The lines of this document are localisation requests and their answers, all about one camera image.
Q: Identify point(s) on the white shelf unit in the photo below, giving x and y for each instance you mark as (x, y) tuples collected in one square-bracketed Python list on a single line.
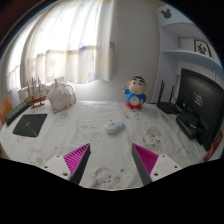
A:
[(181, 55)]

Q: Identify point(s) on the white radiator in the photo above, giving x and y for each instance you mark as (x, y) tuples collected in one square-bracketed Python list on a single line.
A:
[(22, 93)]

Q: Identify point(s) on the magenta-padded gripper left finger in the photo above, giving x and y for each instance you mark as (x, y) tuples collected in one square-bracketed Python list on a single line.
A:
[(75, 159)]

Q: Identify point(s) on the large white conch shell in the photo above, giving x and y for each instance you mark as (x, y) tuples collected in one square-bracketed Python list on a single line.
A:
[(60, 96)]

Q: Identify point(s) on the black keyboard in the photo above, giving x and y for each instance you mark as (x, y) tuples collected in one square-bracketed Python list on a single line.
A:
[(16, 112)]

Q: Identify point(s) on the black router with antennas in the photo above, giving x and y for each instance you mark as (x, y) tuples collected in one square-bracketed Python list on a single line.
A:
[(168, 107)]

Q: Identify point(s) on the black mouse pad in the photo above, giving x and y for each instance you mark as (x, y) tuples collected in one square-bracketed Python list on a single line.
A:
[(30, 124)]

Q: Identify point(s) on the white printed tablecloth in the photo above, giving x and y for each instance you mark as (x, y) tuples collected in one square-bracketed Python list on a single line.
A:
[(110, 150)]

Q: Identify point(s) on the black monitor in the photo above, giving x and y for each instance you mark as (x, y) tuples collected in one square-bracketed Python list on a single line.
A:
[(203, 100)]

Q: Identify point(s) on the sheer white curtain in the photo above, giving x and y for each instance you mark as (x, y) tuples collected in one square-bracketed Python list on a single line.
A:
[(66, 46)]

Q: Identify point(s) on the black box device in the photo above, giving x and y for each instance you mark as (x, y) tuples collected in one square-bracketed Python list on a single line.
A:
[(188, 125)]

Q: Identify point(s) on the white cartoon-print computer mouse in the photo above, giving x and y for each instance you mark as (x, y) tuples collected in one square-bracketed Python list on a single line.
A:
[(114, 126)]

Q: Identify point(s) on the red flat packet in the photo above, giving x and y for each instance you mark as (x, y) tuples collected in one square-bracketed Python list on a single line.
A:
[(215, 146)]

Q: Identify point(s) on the orange wooden chair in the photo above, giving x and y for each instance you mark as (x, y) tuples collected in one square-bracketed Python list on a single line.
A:
[(5, 108)]

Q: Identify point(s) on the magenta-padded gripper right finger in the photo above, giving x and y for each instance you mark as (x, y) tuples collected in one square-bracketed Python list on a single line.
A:
[(148, 160)]

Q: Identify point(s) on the wooden model sailing ship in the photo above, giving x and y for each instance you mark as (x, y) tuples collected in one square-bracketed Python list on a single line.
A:
[(36, 99)]

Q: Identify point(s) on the cartoon boy figurine clock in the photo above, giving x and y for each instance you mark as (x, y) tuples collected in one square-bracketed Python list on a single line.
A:
[(136, 95)]

